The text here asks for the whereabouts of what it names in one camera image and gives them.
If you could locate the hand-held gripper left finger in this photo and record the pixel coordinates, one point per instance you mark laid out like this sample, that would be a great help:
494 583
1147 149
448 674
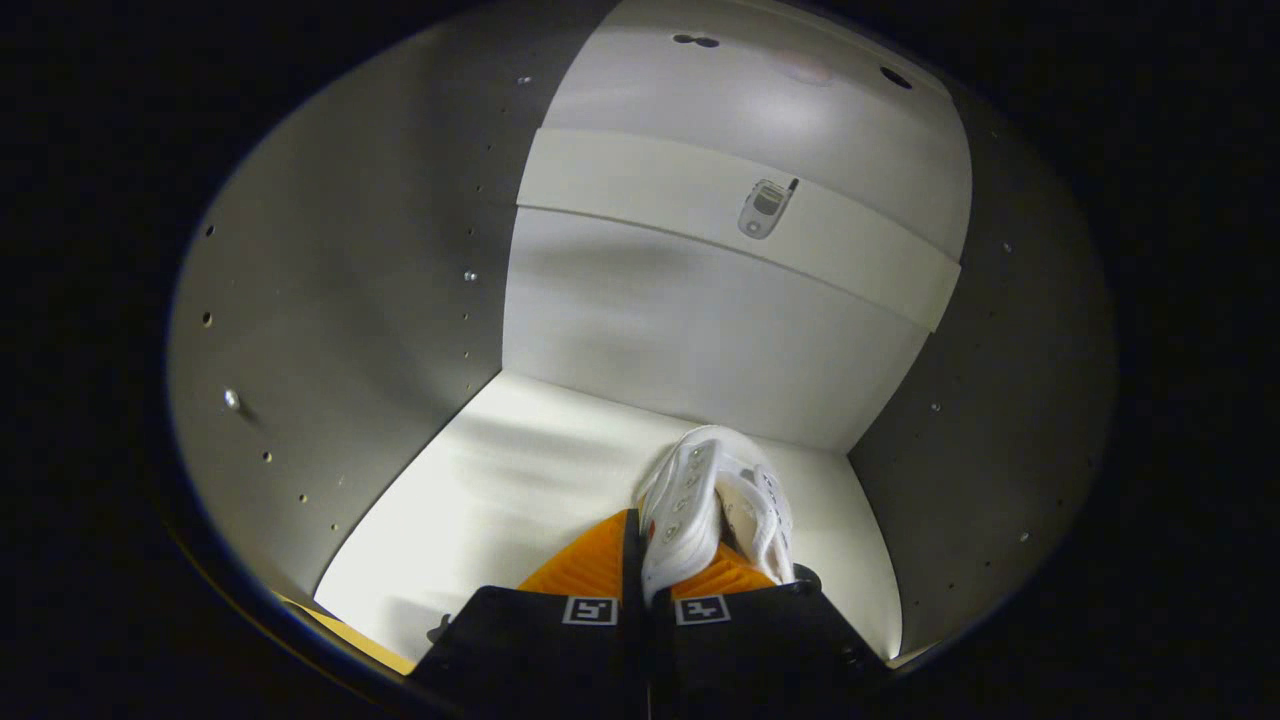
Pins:
633 570

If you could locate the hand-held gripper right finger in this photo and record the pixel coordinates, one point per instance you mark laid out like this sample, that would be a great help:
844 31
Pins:
760 650

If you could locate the white shoe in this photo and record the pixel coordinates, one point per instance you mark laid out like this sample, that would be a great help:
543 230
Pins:
680 510
765 520

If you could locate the grey shoe cabinet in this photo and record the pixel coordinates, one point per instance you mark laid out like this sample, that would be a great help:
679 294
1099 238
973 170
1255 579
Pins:
700 330

